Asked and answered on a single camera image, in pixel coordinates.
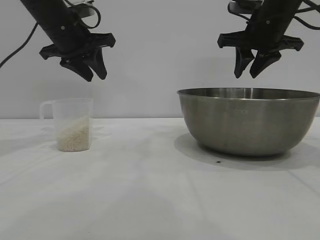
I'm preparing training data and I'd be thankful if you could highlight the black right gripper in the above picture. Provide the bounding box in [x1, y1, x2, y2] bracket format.
[217, 9, 305, 79]

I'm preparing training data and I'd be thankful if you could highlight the clear plastic measuring cup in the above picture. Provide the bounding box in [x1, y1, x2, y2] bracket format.
[39, 98, 94, 152]

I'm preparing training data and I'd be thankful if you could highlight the short looped black cable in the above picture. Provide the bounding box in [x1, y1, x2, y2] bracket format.
[80, 3, 102, 29]

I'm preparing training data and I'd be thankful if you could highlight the long black cable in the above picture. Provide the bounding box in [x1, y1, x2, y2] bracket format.
[0, 21, 39, 68]

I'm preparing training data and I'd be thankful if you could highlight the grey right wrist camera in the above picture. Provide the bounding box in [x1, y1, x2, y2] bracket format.
[227, 0, 264, 14]

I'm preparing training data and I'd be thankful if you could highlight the white rice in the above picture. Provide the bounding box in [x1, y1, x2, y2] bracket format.
[57, 116, 90, 152]

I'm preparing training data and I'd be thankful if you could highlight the stainless steel mixing bowl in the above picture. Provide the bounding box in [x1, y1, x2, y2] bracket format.
[176, 87, 320, 157]

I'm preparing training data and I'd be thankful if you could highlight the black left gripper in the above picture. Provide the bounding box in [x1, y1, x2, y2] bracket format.
[34, 9, 116, 82]

